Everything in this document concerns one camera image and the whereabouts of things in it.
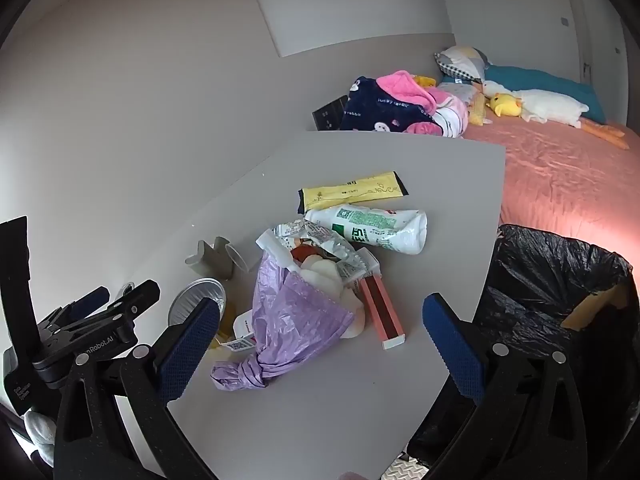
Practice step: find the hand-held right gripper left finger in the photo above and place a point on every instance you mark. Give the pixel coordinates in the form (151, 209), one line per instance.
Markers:
(190, 345)

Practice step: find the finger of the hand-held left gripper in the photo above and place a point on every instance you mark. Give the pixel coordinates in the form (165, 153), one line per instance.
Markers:
(92, 297)
(142, 292)

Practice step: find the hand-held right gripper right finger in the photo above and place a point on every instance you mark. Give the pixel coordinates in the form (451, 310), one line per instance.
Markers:
(452, 350)

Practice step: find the pink slim box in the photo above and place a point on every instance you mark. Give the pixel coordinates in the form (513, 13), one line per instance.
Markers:
(382, 315)

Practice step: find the purple plastic bag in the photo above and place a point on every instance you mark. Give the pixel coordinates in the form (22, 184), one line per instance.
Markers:
(295, 320)

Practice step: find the cardboard bin with black liner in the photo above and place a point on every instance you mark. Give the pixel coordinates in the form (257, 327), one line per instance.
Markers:
(540, 280)

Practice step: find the silver printed snack bag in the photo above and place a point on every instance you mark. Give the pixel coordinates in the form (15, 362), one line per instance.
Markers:
(325, 236)

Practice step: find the round foil tray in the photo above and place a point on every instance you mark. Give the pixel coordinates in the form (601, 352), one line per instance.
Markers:
(195, 297)

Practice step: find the white paper label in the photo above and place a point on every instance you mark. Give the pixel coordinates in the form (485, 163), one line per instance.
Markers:
(243, 330)

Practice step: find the grey cardboard holder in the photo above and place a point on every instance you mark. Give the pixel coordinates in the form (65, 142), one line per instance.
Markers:
(212, 260)

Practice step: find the small white cup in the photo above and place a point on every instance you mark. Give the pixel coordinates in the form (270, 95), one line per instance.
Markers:
(239, 258)

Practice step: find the white foam floor mat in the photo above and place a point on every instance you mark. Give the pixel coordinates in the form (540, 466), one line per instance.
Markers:
(405, 470)

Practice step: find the white green plastic pouch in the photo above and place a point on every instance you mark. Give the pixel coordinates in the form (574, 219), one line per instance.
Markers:
(385, 230)

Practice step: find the white cloth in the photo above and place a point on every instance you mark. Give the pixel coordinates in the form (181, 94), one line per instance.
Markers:
(40, 435)

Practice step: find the white round cotton pad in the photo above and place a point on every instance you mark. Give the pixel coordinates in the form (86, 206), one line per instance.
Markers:
(321, 272)

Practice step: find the yellow flat packet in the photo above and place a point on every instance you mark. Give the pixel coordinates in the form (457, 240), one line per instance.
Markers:
(350, 191)

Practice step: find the pink bed sheet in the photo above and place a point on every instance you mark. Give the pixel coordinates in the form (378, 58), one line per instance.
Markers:
(550, 170)

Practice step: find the pink white blanket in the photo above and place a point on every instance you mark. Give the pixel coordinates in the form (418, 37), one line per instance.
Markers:
(450, 110)

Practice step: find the yellow patterned plush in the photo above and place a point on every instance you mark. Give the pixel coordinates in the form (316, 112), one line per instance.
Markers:
(477, 110)

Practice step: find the yellow duck plush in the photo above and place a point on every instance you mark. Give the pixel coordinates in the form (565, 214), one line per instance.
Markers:
(505, 105)

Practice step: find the navy printed blanket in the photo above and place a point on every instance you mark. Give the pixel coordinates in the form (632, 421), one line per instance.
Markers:
(370, 110)

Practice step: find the grey small pillow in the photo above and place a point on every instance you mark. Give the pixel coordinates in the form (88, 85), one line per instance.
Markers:
(457, 91)

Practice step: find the white goose plush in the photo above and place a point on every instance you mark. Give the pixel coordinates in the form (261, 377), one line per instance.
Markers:
(545, 105)

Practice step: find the yellow cloth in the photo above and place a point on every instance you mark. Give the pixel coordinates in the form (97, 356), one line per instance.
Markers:
(425, 80)

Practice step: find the teal pillow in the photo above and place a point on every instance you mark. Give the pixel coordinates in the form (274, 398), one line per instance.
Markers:
(550, 82)

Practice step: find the checked patchwork pillow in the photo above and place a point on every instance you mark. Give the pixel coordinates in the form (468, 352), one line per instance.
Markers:
(462, 60)

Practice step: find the black wall socket panel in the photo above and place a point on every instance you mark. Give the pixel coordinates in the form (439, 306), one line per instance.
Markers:
(327, 114)

